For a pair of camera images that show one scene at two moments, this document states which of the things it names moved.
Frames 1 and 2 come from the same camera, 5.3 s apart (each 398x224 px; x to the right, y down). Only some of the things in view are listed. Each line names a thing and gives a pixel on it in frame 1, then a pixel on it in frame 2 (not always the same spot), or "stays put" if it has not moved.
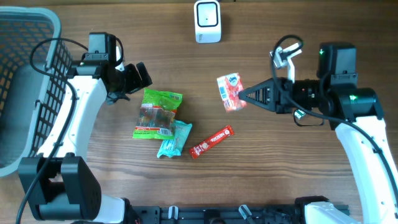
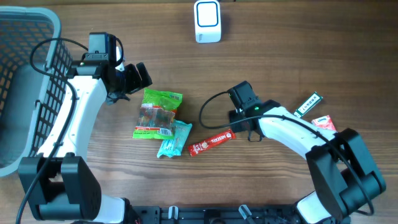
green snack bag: [158, 110] stays put
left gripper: [136, 83] stays put
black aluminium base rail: [234, 214] stays put
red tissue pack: [229, 86] → [324, 122]
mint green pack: [173, 147] stays put
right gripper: [280, 107] → [237, 125]
